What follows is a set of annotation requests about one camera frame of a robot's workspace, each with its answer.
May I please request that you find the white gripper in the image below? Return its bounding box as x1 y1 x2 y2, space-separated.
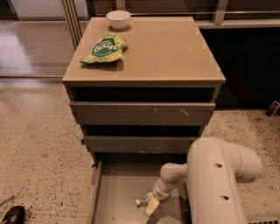
145 178 172 216

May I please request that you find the clear plastic bottle white label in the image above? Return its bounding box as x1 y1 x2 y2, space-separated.
136 192 153 207

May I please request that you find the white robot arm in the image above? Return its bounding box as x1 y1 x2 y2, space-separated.
145 137 263 224

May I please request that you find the bottom grey open drawer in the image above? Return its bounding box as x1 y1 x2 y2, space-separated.
89 154 192 224

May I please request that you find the middle grey drawer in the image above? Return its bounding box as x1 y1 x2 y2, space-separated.
82 136 196 154

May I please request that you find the top grey drawer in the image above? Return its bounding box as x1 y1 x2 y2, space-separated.
70 101 215 126

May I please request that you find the grey drawer cabinet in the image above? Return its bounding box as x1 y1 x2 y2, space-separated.
62 16 227 169

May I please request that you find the metal floor vent grille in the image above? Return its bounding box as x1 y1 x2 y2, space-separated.
248 217 280 224

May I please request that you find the black shoe-like object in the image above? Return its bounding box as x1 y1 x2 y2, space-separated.
1 206 25 224

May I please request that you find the grey rod on floor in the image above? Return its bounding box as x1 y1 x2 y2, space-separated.
0 195 14 207

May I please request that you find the small dark floor object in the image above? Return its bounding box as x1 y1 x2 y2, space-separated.
265 101 280 117

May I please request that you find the green snack bag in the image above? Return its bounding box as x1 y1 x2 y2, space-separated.
81 33 128 64

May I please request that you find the white ceramic bowl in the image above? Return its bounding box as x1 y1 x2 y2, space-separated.
106 10 130 30

